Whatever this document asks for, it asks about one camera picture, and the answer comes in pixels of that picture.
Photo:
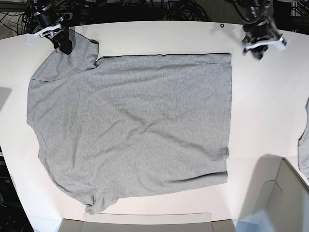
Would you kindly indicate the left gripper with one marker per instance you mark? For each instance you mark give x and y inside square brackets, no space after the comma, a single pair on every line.
[263,29]

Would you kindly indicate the black power strip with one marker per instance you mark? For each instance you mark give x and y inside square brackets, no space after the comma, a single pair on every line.
[66,16]

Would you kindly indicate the grey plastic bin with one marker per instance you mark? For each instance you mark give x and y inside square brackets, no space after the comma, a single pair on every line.
[277,199]

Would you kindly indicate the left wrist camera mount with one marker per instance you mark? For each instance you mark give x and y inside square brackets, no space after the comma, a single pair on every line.
[280,44]

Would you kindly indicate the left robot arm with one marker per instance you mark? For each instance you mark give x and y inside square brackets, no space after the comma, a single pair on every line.
[250,11]

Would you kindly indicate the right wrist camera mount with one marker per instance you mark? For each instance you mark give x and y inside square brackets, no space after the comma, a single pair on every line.
[49,32]

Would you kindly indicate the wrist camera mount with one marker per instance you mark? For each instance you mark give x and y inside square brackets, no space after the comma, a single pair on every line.
[280,44]
[49,32]

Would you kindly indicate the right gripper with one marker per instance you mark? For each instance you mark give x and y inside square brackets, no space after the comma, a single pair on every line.
[46,16]

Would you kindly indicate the grey T-shirt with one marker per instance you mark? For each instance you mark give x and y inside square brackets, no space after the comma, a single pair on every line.
[130,126]

